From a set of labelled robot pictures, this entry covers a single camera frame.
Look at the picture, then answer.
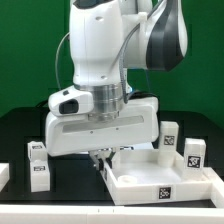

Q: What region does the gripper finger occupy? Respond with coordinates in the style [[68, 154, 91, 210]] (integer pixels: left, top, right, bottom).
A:
[[89, 151, 104, 171], [108, 147, 120, 167]]

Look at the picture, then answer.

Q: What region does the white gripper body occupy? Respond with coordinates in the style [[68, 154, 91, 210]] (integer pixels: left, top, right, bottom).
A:
[[45, 97, 159, 156]]

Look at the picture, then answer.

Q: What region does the white square tabletop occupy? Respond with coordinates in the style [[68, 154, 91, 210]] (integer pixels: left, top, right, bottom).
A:
[[101, 149, 224, 209]]

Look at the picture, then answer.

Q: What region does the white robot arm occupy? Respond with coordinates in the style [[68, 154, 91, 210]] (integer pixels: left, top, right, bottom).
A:
[[45, 0, 187, 156]]

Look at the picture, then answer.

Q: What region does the white left fence block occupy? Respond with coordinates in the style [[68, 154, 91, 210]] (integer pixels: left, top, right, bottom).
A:
[[0, 163, 10, 192]]

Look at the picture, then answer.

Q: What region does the white front fence bar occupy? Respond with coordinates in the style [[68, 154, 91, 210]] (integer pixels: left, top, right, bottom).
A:
[[0, 205, 224, 224]]

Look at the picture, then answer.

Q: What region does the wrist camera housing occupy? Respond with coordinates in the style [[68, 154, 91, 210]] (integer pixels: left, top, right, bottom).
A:
[[48, 86, 94, 116]]

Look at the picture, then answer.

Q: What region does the grey cable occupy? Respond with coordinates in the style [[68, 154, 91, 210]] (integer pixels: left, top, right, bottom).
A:
[[54, 31, 73, 91]]

